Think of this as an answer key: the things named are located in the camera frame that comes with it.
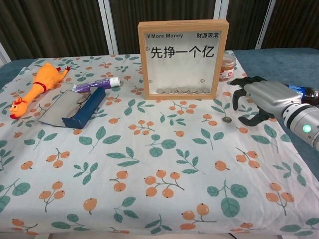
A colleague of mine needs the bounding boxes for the blue glasses case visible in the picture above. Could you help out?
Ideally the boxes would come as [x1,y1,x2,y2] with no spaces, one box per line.
[37,86,106,129]

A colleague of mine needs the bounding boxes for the clear jar with orange contents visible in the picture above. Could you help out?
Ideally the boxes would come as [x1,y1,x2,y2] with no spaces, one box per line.
[218,51,237,82]

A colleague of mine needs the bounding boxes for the cola bottle with blue label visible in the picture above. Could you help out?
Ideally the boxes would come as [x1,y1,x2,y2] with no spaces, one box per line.
[286,84,319,107]

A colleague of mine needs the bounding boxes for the thin-framed eyeglasses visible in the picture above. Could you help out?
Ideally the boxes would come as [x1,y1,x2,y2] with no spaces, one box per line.
[66,93,93,118]

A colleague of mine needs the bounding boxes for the orange rubber chicken toy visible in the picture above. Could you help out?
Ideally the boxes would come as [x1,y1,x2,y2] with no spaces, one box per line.
[9,62,72,120]

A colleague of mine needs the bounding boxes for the purple toothpaste tube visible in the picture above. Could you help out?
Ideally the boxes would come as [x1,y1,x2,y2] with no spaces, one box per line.
[72,76,121,94]

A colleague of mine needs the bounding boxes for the white partition frame post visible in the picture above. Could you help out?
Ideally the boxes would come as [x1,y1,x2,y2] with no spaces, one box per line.
[211,0,229,22]
[255,0,274,50]
[0,41,12,66]
[98,0,120,55]

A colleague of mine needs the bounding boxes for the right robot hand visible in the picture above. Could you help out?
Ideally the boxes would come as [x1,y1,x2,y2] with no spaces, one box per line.
[229,76,304,127]

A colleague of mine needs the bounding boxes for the wooden money box frame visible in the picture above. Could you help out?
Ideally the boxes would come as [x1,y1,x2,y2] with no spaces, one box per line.
[137,20,229,101]

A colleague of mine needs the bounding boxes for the floral print tablecloth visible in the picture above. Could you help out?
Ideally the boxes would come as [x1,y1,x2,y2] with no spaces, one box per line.
[0,50,319,236]

